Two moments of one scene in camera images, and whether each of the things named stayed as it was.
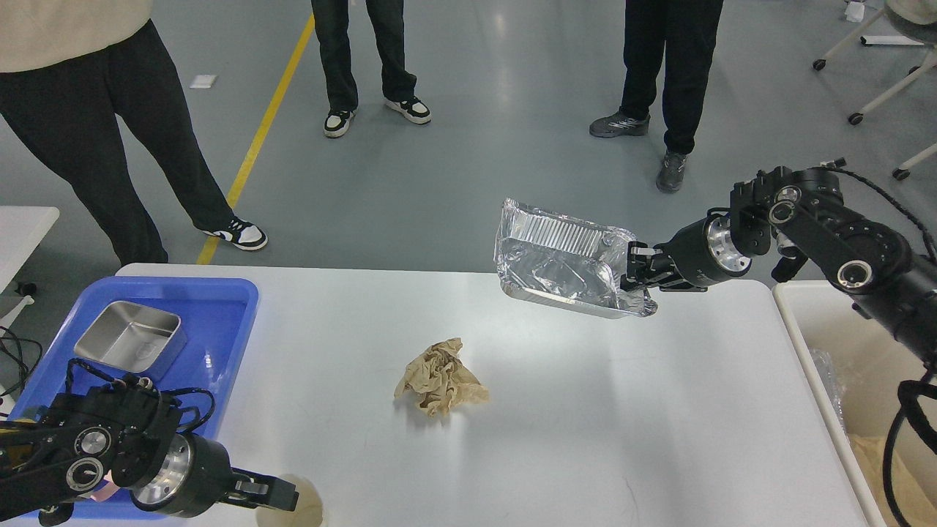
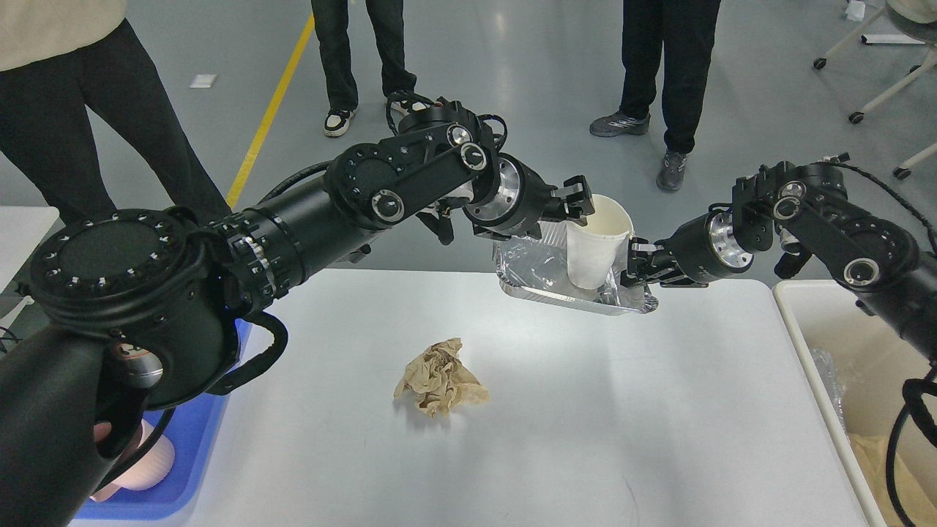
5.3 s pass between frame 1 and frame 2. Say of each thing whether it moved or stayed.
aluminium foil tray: stayed
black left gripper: moved
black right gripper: stayed
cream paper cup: moved
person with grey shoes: stayed
